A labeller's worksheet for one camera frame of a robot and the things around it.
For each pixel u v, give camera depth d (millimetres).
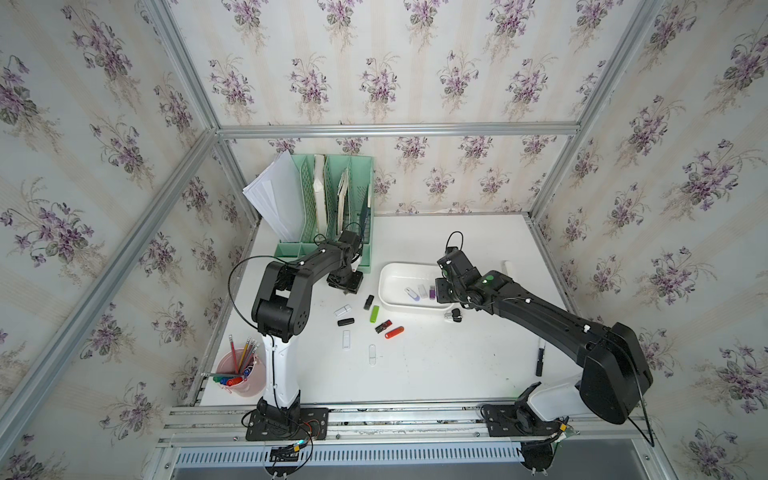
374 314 928
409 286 983
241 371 765
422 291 976
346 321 913
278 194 962
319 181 933
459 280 637
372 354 855
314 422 730
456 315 902
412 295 964
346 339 879
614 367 409
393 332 886
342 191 988
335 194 978
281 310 538
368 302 954
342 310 930
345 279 863
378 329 892
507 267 1012
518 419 663
